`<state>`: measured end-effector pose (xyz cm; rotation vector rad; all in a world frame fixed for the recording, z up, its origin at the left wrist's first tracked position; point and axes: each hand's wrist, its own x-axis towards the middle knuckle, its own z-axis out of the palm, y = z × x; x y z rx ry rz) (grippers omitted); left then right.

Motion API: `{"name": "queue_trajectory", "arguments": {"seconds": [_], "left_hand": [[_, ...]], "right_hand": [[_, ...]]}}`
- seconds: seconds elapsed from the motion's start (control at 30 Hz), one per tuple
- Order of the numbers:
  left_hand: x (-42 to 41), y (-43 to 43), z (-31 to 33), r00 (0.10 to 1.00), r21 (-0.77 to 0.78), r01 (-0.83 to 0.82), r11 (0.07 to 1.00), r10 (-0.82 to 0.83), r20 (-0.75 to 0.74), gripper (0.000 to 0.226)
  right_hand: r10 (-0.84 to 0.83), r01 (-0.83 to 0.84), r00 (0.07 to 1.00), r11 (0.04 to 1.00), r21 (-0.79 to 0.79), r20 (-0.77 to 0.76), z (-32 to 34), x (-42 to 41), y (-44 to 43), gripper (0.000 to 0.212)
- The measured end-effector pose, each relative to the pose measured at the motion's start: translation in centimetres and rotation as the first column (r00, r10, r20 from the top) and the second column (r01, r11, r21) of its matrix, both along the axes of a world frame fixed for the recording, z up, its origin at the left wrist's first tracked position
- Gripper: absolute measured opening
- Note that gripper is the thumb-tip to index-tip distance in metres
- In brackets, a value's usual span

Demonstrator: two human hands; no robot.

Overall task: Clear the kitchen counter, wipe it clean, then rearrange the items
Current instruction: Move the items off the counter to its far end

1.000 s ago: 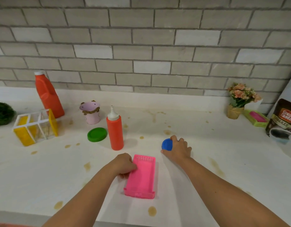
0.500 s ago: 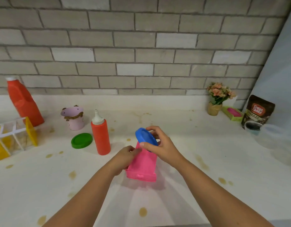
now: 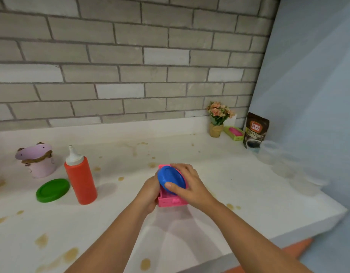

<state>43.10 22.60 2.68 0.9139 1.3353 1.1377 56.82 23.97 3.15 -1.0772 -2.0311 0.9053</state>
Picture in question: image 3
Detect person's left hand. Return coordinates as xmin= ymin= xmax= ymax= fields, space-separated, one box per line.
xmin=134 ymin=172 xmax=164 ymax=215

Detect person's right hand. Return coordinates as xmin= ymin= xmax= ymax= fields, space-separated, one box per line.
xmin=163 ymin=163 xmax=220 ymax=213

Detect pink plastic basket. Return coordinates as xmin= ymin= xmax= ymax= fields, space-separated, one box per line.
xmin=157 ymin=164 xmax=189 ymax=208

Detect blue round lid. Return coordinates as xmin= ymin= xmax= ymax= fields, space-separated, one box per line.
xmin=157 ymin=165 xmax=187 ymax=196

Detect pink flowers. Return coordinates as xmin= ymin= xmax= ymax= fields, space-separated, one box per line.
xmin=206 ymin=101 xmax=235 ymax=138

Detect green plastic basket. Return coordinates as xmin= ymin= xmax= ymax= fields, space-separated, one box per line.
xmin=223 ymin=126 xmax=245 ymax=142

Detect orange squeeze bottle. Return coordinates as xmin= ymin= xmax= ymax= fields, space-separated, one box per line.
xmin=64 ymin=145 xmax=98 ymax=206

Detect clear plastic container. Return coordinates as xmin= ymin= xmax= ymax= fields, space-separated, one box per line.
xmin=288 ymin=172 xmax=329 ymax=196
xmin=271 ymin=155 xmax=305 ymax=179
xmin=256 ymin=140 xmax=282 ymax=165

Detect brown coffee pouch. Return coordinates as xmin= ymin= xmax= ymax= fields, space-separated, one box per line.
xmin=243 ymin=112 xmax=270 ymax=153

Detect green round lid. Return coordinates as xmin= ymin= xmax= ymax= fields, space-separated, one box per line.
xmin=35 ymin=178 xmax=71 ymax=203

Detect pink metal bucket with rope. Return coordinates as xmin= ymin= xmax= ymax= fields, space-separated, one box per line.
xmin=15 ymin=142 xmax=56 ymax=179

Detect person's right forearm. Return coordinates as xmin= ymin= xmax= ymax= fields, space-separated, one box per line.
xmin=202 ymin=201 xmax=312 ymax=273

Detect person's left forearm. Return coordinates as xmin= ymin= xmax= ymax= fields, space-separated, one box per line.
xmin=64 ymin=200 xmax=151 ymax=273

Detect white countertop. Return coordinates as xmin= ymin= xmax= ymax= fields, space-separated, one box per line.
xmin=0 ymin=116 xmax=348 ymax=273

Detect orange cabinet front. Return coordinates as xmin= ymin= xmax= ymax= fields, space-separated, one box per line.
xmin=223 ymin=238 xmax=314 ymax=273

